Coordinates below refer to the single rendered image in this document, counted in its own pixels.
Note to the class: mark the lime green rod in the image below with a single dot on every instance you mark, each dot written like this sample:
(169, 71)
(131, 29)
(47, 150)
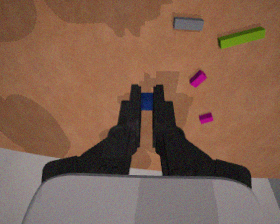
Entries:
(241, 37)

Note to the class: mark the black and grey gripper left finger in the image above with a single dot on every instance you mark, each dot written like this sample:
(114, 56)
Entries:
(112, 155)

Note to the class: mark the magenta rectangular block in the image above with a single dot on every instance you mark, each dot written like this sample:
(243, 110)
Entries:
(206, 118)
(198, 78)

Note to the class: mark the grey rod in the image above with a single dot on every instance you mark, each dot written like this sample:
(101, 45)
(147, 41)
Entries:
(186, 23)

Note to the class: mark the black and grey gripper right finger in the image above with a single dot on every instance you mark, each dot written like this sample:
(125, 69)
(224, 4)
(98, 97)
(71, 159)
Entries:
(178, 156)

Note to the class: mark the small blue block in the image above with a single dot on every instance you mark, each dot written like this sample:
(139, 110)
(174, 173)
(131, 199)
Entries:
(146, 101)

